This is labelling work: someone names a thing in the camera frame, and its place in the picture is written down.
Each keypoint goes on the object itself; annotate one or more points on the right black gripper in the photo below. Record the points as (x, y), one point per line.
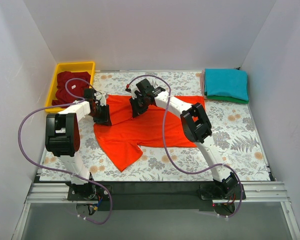
(135, 108)

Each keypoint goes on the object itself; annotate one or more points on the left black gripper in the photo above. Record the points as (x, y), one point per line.
(102, 116)

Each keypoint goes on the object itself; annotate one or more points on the orange t shirt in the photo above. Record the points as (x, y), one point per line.
(122, 140)

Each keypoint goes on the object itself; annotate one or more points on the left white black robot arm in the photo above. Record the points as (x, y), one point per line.
(62, 139)

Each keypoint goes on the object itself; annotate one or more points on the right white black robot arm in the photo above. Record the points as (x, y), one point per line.
(196, 127)

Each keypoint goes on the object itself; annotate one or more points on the dark red t shirt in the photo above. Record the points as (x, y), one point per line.
(65, 85)

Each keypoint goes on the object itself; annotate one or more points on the yellow plastic bin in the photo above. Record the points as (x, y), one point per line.
(88, 66)

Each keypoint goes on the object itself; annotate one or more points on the folded pink t shirt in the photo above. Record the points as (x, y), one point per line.
(203, 86)

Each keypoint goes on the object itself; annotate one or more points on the folded green t shirt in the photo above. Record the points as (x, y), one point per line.
(227, 99)

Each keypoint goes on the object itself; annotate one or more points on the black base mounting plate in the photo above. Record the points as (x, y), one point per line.
(155, 195)

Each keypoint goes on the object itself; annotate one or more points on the folded teal t shirt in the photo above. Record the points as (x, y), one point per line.
(228, 82)

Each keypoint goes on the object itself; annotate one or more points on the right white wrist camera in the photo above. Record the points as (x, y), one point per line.
(133, 90)

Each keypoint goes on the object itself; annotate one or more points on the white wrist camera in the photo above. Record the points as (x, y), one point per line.
(101, 98)
(133, 90)

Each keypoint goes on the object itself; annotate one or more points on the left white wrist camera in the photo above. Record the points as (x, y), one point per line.
(101, 98)

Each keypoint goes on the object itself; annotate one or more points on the aluminium frame rail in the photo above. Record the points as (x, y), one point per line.
(188, 210)

